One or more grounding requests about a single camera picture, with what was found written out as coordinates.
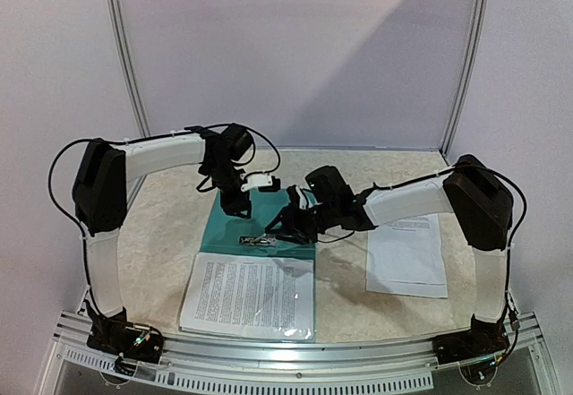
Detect left aluminium corner post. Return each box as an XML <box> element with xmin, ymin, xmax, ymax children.
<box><xmin>101</xmin><ymin>0</ymin><xmax>158</xmax><ymax>152</ymax></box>

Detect aluminium corner post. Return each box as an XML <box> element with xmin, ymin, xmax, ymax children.
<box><xmin>101</xmin><ymin>0</ymin><xmax>158</xmax><ymax>152</ymax></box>
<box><xmin>440</xmin><ymin>0</ymin><xmax>488</xmax><ymax>158</ymax></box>

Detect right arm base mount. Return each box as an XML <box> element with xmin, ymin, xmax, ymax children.
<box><xmin>432</xmin><ymin>309</ymin><xmax>520</xmax><ymax>366</ymax></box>

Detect white paper stack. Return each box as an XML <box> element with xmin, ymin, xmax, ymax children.
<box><xmin>365</xmin><ymin>214</ymin><xmax>448</xmax><ymax>299</ymax></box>

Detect right aluminium corner post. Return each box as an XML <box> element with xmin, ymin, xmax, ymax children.
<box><xmin>440</xmin><ymin>0</ymin><xmax>488</xmax><ymax>158</ymax></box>

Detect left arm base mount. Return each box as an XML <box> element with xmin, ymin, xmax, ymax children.
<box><xmin>85</xmin><ymin>302</ymin><xmax>165</xmax><ymax>376</ymax></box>

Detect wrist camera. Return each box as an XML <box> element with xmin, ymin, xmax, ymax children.
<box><xmin>241</xmin><ymin>172</ymin><xmax>281</xmax><ymax>193</ymax></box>
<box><xmin>286</xmin><ymin>165</ymin><xmax>355</xmax><ymax>211</ymax></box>

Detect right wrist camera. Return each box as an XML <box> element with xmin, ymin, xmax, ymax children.
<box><xmin>286</xmin><ymin>165</ymin><xmax>355</xmax><ymax>211</ymax></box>

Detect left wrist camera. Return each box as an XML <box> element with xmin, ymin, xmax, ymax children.
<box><xmin>241</xmin><ymin>172</ymin><xmax>281</xmax><ymax>193</ymax></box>

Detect aluminium front rail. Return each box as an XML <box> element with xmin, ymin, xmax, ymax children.
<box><xmin>39</xmin><ymin>312</ymin><xmax>560</xmax><ymax>394</ymax></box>

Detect green file folder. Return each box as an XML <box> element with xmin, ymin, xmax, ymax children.
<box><xmin>177</xmin><ymin>186</ymin><xmax>319</xmax><ymax>343</ymax></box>

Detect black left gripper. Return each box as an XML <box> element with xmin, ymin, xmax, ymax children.
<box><xmin>204</xmin><ymin>159</ymin><xmax>252</xmax><ymax>219</ymax></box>

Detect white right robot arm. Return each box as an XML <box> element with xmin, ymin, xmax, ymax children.
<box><xmin>265</xmin><ymin>154</ymin><xmax>522</xmax><ymax>356</ymax></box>

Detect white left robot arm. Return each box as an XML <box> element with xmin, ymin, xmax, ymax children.
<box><xmin>65</xmin><ymin>123</ymin><xmax>280</xmax><ymax>354</ymax></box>

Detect metal folder clip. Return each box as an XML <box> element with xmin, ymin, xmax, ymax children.
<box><xmin>239</xmin><ymin>235</ymin><xmax>278</xmax><ymax>247</ymax></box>

